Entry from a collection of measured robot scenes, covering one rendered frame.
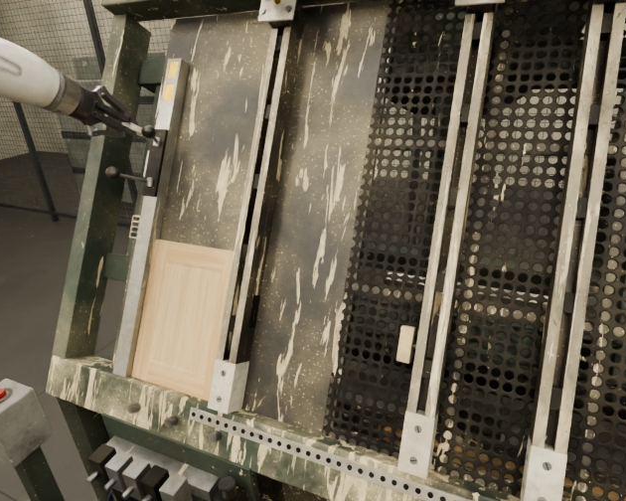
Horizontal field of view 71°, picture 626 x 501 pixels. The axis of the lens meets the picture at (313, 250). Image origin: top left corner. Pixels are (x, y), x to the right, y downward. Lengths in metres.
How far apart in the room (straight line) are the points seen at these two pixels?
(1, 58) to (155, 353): 0.80
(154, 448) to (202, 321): 0.38
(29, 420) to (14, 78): 0.90
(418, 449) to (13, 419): 1.05
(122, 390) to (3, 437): 0.30
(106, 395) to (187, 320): 0.33
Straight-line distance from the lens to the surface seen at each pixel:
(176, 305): 1.33
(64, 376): 1.60
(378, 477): 1.09
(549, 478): 1.03
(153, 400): 1.36
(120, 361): 1.44
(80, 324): 1.59
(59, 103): 1.15
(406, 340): 1.03
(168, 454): 1.39
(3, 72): 1.07
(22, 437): 1.52
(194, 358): 1.30
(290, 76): 1.26
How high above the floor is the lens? 1.75
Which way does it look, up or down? 26 degrees down
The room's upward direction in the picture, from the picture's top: 4 degrees counter-clockwise
